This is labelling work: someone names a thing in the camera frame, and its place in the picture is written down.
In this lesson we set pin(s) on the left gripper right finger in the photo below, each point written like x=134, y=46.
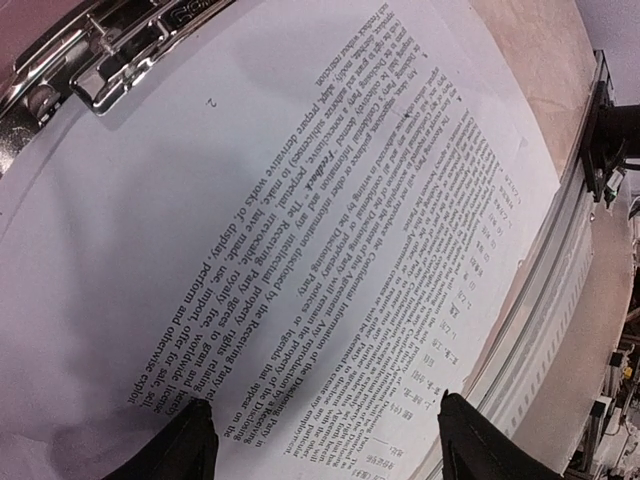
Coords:
x=473, y=448

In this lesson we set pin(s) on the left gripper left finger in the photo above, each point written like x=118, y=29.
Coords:
x=186, y=448

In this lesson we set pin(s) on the remaining white paper stack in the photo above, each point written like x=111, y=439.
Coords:
x=308, y=214

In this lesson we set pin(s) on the metal clip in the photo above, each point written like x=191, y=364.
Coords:
x=97, y=52

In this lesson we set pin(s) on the translucent grey plastic sheet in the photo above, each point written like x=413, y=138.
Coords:
x=34, y=32

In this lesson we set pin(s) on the front aluminium rail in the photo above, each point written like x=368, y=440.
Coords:
x=554, y=369

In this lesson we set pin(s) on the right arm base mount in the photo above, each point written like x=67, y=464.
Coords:
x=609, y=145

